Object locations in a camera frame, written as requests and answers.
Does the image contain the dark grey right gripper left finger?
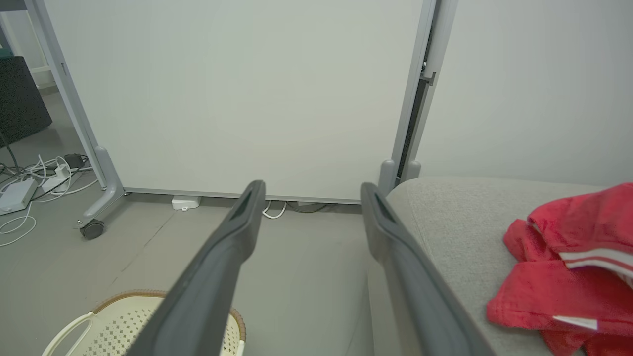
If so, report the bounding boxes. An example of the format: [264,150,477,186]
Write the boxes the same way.
[124,179,267,356]

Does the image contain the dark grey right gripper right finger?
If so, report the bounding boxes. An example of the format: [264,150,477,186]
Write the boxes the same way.
[360,182,495,356]

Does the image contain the red garment with white trim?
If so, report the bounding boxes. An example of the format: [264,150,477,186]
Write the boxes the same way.
[486,219,633,356]
[527,182,633,290]

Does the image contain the cream perforated laundry basket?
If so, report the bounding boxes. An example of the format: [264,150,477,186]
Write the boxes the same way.
[42,289,247,356]

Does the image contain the grey fabric sofa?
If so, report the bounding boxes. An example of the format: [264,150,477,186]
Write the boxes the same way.
[366,176,633,356]

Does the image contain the small white adapter box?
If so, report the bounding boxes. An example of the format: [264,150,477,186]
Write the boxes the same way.
[172,196,202,212]

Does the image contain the black caster wheel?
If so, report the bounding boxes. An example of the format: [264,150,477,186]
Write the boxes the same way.
[80,220,105,241]

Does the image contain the wide white partition panel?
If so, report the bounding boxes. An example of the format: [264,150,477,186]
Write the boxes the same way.
[25,0,438,229]

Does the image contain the narrow white partition panel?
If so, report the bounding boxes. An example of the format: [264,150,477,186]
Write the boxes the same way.
[398,0,633,188]

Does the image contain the black cabinet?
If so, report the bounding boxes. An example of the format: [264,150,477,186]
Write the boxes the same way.
[0,56,53,148]

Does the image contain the short white cable loop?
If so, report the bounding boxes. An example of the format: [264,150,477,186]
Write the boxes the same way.
[262,200,288,220]

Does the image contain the dark grey floor cable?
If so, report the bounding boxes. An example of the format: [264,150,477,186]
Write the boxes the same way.
[286,201,329,215]

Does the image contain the black floor cables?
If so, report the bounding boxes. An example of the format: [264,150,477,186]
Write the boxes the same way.
[0,130,90,202]

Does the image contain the white floor cable bundle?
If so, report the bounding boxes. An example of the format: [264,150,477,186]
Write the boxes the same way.
[0,155,99,248]

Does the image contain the white furniture frame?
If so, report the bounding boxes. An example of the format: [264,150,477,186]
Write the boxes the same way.
[0,10,55,89]

